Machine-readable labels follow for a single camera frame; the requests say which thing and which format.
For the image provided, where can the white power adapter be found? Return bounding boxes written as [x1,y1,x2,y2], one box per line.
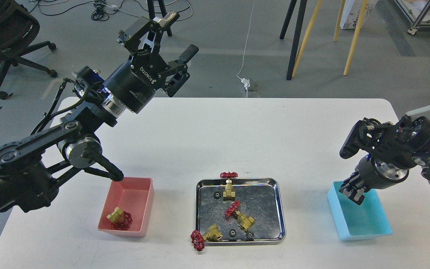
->
[240,78,252,92]

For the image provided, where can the blue plastic box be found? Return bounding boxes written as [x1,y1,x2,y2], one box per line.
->
[327,182,392,241]

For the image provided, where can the brass valve over tray edge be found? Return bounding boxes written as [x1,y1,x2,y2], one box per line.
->
[190,224,222,251]

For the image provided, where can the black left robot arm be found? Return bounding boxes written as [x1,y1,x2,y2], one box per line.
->
[0,11,199,213]

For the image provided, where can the black stand legs left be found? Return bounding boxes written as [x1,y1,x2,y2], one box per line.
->
[147,0,172,36]

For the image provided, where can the black stand legs right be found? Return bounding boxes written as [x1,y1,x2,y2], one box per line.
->
[279,0,308,81]

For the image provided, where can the pink plastic box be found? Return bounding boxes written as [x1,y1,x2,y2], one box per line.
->
[97,177,154,237]

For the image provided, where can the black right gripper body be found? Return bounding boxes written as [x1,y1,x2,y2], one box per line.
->
[355,157,409,191]

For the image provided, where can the black gear bottom left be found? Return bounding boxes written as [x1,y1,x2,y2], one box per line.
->
[228,229,237,238]

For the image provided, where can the steel tray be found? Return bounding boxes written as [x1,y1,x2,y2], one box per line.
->
[195,178,286,245]

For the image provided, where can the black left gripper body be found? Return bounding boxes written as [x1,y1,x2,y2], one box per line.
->
[103,61,163,114]

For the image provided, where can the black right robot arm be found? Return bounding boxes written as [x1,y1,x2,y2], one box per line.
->
[339,105,430,205]

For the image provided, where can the black stand legs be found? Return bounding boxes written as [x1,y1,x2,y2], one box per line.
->
[147,0,172,36]
[279,0,308,81]

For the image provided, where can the yellow wooden legs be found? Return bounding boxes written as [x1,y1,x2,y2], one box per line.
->
[292,0,368,77]

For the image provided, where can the brass valve red handle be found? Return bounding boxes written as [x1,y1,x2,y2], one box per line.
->
[106,207,133,231]

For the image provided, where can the black floor cables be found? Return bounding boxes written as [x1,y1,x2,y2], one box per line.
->
[28,0,194,22]

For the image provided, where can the white power cable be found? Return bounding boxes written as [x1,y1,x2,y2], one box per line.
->
[236,0,257,81]

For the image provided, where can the brass valve tray centre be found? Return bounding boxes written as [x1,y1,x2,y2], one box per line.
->
[225,200,255,232]

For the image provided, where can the aluminium frame cart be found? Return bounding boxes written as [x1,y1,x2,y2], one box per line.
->
[395,0,430,35]

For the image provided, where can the cardboard box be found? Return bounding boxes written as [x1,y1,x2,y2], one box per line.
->
[339,0,378,30]

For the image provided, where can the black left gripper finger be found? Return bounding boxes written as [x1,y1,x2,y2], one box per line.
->
[157,44,199,97]
[117,11,180,67]

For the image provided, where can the brass valve on tray rim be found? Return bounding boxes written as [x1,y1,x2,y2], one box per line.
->
[220,172,238,201]

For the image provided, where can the black gear bottom middle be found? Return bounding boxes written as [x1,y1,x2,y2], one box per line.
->
[245,231,254,241]

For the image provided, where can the black office chair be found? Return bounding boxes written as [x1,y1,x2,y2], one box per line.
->
[0,0,57,99]

